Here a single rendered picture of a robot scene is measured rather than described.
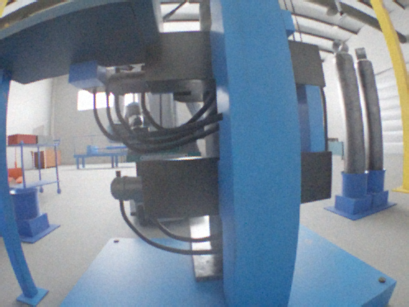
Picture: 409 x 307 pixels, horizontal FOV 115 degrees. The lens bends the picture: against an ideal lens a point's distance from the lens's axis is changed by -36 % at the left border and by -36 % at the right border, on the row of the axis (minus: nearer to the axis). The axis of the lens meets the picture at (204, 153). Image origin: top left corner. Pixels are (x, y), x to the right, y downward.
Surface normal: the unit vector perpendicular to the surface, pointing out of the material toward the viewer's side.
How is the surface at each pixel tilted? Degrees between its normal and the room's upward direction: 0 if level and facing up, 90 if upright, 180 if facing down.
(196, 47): 90
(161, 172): 90
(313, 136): 90
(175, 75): 90
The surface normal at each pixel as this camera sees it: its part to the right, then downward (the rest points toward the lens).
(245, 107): 0.11, 0.01
